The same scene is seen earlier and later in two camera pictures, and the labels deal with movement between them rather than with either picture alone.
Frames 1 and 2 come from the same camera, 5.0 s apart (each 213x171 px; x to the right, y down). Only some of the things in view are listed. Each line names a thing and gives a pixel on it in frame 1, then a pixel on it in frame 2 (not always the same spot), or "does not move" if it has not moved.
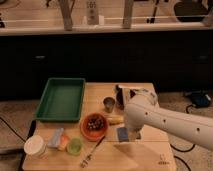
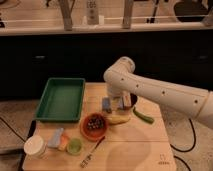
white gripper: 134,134 to 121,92
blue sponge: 122,134 to 106,103
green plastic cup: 74,146 does not move
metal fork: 86,160 does not move
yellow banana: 116,119 does not move
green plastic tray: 62,99 does not move
